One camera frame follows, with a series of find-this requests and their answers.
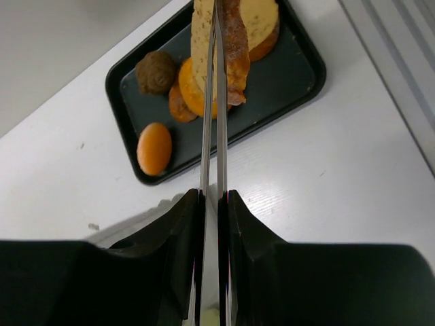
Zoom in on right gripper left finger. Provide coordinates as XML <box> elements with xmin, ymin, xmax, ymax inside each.
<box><xmin>1</xmin><ymin>189</ymin><xmax>205</xmax><ymax>325</ymax></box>

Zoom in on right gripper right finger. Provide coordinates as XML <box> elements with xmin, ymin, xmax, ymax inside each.
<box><xmin>217</xmin><ymin>190</ymin><xmax>434</xmax><ymax>325</ymax></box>

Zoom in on metal tongs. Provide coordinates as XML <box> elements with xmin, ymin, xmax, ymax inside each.
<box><xmin>198</xmin><ymin>0</ymin><xmax>229</xmax><ymax>326</ymax></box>

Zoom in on bread slice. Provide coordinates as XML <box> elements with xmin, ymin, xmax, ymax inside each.
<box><xmin>191</xmin><ymin>1</ymin><xmax>250</xmax><ymax>106</ymax></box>
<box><xmin>240</xmin><ymin>0</ymin><xmax>279</xmax><ymax>62</ymax></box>

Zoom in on peeled mandarin orange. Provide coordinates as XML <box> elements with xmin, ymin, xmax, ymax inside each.
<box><xmin>137</xmin><ymin>122</ymin><xmax>173</xmax><ymax>176</ymax></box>

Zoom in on small orange pastry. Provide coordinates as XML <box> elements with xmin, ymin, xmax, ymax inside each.
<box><xmin>169</xmin><ymin>81</ymin><xmax>198</xmax><ymax>123</ymax></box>

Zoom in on orange glazed donut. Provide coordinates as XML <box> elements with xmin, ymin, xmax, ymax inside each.
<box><xmin>178</xmin><ymin>57</ymin><xmax>205</xmax><ymax>117</ymax></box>

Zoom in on dark brown muffin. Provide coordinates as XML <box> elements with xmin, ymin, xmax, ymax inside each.
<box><xmin>135</xmin><ymin>50</ymin><xmax>177</xmax><ymax>95</ymax></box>

